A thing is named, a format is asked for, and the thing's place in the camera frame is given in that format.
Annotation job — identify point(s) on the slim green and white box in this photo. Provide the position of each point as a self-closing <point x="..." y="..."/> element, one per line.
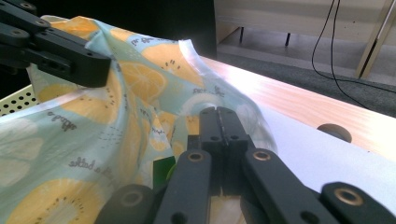
<point x="162" y="171"/>

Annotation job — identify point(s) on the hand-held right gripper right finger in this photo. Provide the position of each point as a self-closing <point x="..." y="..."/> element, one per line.
<point x="233" y="127"/>

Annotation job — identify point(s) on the white table mat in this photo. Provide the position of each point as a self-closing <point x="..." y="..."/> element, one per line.
<point x="311" y="155"/>

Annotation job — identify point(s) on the dark curtain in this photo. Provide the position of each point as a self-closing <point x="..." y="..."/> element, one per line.
<point x="124" y="15"/>

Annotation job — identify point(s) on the pale yellow plastic basket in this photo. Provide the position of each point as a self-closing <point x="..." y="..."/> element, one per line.
<point x="15" y="102"/>

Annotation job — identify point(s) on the orange-slice print cloth bag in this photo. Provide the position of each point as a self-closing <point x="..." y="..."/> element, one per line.
<point x="140" y="77"/>

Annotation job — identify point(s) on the beige cabinet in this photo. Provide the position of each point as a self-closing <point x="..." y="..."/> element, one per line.
<point x="280" y="15"/>

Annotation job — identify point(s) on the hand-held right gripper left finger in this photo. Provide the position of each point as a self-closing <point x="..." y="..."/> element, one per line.
<point x="210" y="127"/>

